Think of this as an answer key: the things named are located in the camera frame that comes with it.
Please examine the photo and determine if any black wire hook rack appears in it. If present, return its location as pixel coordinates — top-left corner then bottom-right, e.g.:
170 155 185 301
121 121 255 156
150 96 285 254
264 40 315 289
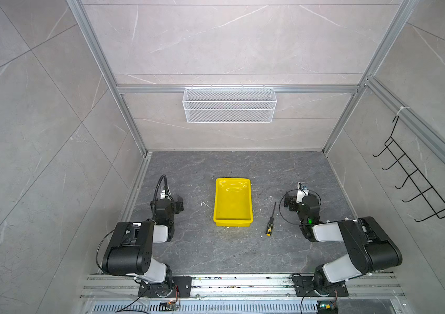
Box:
372 116 445 222

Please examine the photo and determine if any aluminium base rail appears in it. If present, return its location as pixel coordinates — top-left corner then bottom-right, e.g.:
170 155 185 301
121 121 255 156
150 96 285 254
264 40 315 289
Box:
74 272 412 313

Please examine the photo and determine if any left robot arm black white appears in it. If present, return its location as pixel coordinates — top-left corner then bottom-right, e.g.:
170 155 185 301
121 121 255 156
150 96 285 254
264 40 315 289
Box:
95 192 184 290

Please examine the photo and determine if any black yellow handled screwdriver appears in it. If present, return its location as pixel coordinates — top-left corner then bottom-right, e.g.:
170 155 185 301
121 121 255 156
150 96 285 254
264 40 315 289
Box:
266 202 277 236

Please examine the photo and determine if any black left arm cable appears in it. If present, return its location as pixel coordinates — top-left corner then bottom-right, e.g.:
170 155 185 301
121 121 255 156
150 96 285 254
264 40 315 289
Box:
152 174 168 205

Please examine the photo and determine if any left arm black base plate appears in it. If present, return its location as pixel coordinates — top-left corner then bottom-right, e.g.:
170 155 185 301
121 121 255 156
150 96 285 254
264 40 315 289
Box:
137 276 193 298

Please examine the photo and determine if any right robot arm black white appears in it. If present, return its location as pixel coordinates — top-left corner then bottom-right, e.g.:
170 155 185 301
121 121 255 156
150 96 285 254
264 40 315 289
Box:
279 183 403 296

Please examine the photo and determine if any white wire mesh basket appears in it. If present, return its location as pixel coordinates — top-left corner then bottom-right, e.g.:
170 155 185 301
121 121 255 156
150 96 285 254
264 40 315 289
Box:
183 87 277 124

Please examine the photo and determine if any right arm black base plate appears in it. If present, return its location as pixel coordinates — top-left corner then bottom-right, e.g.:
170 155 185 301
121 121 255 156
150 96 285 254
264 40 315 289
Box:
291 273 349 297

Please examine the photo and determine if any yellow plastic bin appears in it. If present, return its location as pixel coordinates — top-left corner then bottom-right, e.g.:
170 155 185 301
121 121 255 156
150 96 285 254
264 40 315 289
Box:
213 178 254 227

